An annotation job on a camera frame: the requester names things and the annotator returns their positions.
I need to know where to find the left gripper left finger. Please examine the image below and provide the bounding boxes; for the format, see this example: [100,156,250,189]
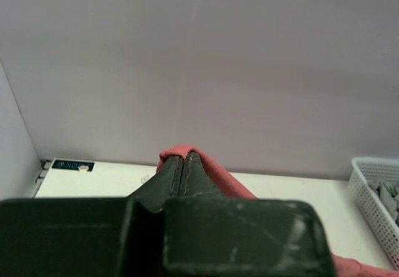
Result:
[1,156,183,276]

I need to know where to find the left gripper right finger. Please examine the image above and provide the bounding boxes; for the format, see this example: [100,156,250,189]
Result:
[161,152,336,276]

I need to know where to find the salmon red t-shirt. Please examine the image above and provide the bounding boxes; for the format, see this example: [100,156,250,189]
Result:
[156,145,398,276]

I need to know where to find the blue table label sticker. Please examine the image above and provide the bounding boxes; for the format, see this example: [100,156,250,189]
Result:
[51,159,95,172]

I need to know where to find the white plastic laundry basket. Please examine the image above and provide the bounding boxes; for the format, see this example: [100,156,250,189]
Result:
[349,157,398,270]

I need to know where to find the grey t-shirt in basket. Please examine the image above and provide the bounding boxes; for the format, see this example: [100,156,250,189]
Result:
[368,180,398,225]

